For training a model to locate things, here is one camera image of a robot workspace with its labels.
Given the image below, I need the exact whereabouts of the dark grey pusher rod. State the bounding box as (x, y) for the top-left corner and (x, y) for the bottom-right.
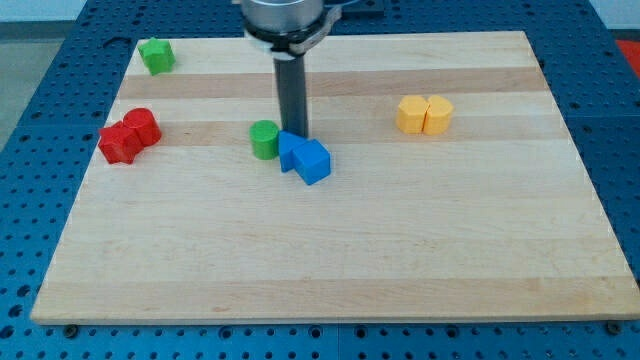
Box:
(274, 57), (309, 138)

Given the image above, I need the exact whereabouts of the green cylinder block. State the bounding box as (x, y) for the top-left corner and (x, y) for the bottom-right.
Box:
(249, 120), (280, 160)

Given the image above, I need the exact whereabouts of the blue triangle block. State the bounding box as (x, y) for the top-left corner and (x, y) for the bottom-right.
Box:
(278, 130), (307, 173)

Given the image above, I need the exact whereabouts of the blue cube block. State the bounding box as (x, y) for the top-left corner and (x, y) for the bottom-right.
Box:
(293, 139), (331, 185)

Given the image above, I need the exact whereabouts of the yellow hexagon block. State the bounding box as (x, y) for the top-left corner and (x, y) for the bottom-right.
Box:
(395, 95), (429, 134)

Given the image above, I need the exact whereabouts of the green star block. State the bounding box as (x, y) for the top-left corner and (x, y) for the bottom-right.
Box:
(138, 37), (176, 76)

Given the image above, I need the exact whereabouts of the red cylinder block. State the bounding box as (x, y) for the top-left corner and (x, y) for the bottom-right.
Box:
(123, 108), (162, 146)

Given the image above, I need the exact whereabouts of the yellow heart block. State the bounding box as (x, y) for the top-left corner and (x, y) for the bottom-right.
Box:
(423, 95), (455, 135)

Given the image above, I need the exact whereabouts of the red star block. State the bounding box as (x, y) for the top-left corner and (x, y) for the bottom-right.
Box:
(98, 121), (144, 164)

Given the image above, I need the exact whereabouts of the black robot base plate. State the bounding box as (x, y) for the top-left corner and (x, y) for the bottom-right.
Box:
(324, 0), (385, 18)

